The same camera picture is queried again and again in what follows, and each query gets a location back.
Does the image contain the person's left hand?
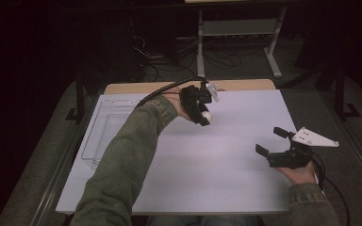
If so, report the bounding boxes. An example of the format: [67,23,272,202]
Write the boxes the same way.
[162,87,194,122]

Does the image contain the aluminium rail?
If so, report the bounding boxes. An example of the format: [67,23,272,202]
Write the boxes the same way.
[321,89,362,192]
[29,93,103,226]

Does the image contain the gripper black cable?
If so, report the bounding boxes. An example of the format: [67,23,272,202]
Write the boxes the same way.
[310,152,352,226]
[134,75,206,109]

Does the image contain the tangle of floor cables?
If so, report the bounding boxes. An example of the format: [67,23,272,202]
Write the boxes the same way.
[130,32,243,83]

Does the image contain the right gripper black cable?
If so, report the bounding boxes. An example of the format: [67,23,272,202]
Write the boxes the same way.
[310,152,352,226]

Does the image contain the grey metal desk frame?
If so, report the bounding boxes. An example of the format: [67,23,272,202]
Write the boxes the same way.
[195,6,288,80]

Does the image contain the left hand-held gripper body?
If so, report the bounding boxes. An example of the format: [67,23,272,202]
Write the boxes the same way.
[179,78,221,122]

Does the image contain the person's right hand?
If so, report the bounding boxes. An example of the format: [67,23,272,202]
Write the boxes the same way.
[275,163,317,186]

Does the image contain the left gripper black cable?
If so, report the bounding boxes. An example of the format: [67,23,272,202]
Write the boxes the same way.
[134,75,206,109]

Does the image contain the clear plastic container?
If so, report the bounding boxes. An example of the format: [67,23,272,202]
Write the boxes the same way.
[80,99,143,170]

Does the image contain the black metal stand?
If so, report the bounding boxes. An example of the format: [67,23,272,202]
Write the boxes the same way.
[64,70,89,124]
[333,60,362,121]

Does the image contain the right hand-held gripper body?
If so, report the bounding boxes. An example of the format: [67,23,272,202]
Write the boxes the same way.
[267,126,340,169]

